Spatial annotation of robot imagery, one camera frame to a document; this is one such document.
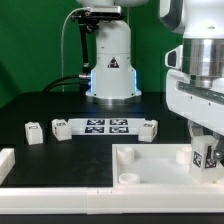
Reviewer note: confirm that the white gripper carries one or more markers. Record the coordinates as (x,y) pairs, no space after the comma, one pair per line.
(202,107)

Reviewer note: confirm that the white square tabletop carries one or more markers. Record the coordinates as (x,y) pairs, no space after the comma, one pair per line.
(169,164)

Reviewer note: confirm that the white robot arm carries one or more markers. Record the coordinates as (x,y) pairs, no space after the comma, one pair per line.
(195,76)

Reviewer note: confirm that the white base tag plate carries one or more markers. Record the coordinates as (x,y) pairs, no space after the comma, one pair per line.
(105,126)

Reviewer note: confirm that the white left fence piece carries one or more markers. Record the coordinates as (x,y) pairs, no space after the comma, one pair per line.
(7,161)

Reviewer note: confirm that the white front fence wall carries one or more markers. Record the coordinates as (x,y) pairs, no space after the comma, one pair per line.
(118,200)

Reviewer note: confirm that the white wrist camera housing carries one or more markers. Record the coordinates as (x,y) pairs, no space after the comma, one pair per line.
(174,58)

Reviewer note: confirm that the black camera stand pole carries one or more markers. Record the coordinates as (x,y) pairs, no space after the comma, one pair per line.
(85,46)

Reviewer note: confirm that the black camera on stand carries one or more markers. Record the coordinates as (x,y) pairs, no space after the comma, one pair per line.
(94,14)

